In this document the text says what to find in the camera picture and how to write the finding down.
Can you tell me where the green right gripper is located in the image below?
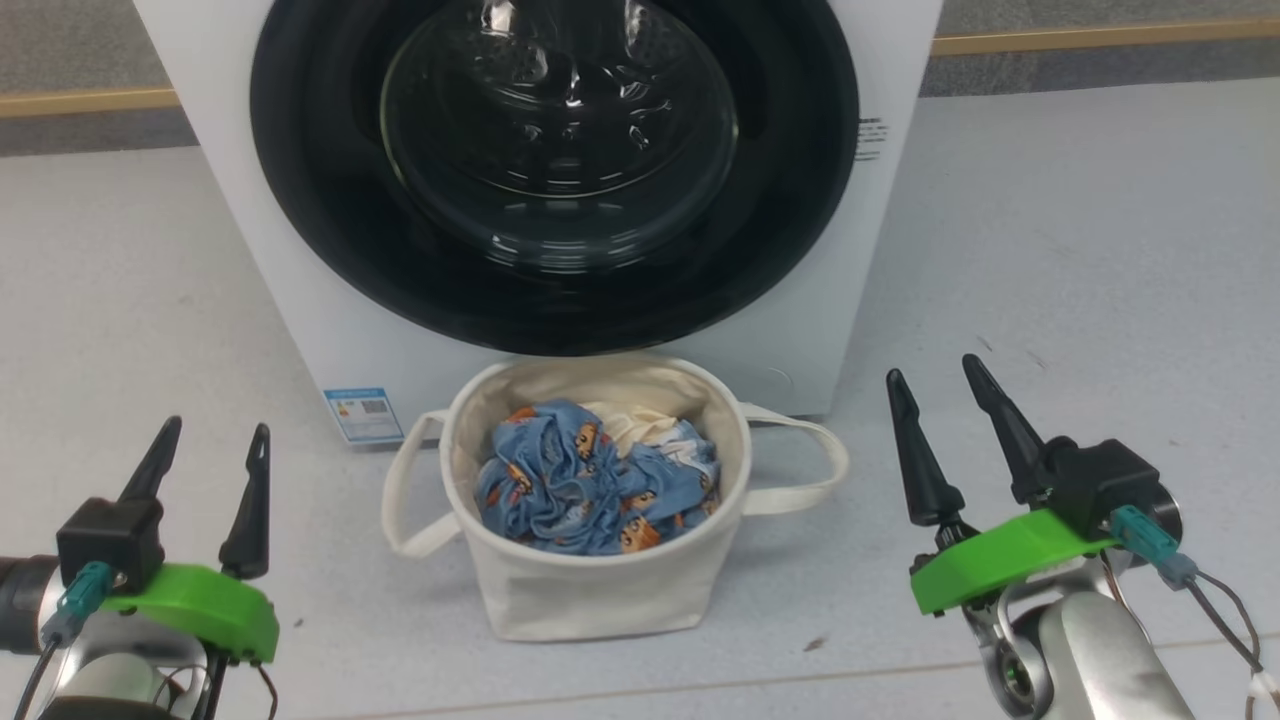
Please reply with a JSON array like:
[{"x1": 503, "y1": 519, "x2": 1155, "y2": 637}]
[{"x1": 886, "y1": 354, "x2": 1121, "y2": 616}]

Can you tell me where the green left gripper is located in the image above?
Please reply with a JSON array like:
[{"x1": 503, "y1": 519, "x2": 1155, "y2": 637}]
[{"x1": 100, "y1": 416, "x2": 280, "y2": 664}]

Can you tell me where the cream plain garment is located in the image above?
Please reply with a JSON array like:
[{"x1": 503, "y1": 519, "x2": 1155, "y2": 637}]
[{"x1": 578, "y1": 400, "x2": 693, "y2": 453}]

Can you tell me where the black round glass washer door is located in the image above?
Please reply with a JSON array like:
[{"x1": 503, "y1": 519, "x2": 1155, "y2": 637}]
[{"x1": 250, "y1": 0, "x2": 861, "y2": 358}]

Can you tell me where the white front-load washing machine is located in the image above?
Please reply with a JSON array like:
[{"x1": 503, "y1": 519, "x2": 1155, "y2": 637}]
[{"x1": 133, "y1": 0, "x2": 944, "y2": 447}]

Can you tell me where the cream canvas laundry basket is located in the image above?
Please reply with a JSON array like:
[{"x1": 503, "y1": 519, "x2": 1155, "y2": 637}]
[{"x1": 381, "y1": 352, "x2": 850, "y2": 643}]

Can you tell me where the blue energy label sticker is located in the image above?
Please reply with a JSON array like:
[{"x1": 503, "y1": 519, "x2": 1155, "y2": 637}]
[{"x1": 323, "y1": 386, "x2": 405, "y2": 446}]

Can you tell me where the wooden baseboard strip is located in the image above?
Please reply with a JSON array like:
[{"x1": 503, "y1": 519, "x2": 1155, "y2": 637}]
[
  {"x1": 930, "y1": 17, "x2": 1280, "y2": 57},
  {"x1": 0, "y1": 87, "x2": 182, "y2": 120}
]

